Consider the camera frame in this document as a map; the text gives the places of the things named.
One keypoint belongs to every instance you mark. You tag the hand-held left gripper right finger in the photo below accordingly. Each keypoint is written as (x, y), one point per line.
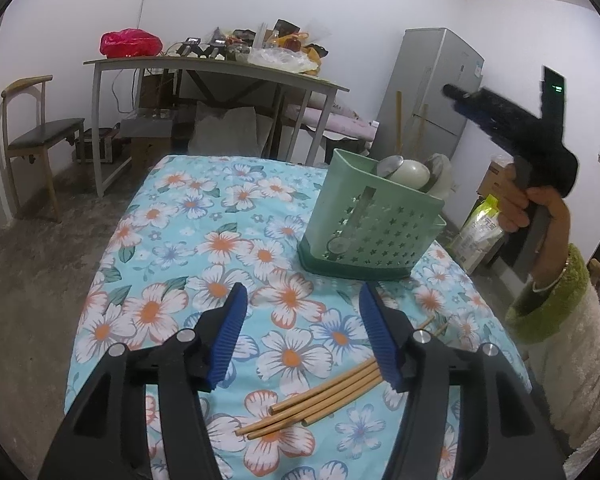
(377, 340)

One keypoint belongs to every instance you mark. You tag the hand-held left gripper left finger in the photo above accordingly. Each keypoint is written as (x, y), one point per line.
(227, 340)

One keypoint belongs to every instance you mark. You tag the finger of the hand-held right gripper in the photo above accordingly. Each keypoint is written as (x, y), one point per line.
(465, 102)

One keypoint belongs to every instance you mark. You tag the pile of wooden chopsticks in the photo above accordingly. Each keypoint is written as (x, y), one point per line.
(330, 395)

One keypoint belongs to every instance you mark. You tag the large white spoon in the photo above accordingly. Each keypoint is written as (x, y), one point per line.
(440, 175)

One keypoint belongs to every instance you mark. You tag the cream plastic spoon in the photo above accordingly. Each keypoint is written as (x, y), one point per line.
(410, 175)

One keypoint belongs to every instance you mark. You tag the silver metal spoon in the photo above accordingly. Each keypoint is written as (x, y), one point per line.
(391, 165)

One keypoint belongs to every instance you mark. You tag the green plastic utensil basket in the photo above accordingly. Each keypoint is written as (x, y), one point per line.
(375, 230)

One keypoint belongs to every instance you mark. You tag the person's right forearm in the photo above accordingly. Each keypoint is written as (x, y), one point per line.
(575, 350)

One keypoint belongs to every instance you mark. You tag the person's right hand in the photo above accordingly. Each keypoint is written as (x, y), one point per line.
(555, 215)

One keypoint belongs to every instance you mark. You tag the silver refrigerator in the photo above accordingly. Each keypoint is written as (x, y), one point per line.
(430, 90)

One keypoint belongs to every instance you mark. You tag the cardboard box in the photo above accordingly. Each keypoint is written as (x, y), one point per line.
(495, 175)

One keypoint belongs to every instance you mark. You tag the floral light blue blanket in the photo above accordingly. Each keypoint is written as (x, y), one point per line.
(190, 270)

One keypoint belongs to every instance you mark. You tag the white and yellow rice bag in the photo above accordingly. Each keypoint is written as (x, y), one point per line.
(477, 235)

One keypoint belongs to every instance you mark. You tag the pink rolled bedding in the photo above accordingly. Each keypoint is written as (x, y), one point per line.
(340, 122)

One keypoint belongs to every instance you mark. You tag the clear plastic bag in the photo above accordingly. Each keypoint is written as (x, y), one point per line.
(277, 60)

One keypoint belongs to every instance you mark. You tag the white sack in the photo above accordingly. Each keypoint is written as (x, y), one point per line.
(225, 127)

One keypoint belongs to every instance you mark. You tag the grey box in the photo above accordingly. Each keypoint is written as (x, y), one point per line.
(147, 122)

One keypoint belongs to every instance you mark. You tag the dark wooden case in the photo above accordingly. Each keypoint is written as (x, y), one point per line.
(100, 145)

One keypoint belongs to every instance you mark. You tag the grey metal table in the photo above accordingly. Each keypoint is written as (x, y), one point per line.
(220, 65)

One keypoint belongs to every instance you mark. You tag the black devices on table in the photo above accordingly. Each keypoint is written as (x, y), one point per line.
(200, 49)

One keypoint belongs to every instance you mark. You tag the red plastic bag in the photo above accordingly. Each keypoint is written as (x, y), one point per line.
(130, 44)

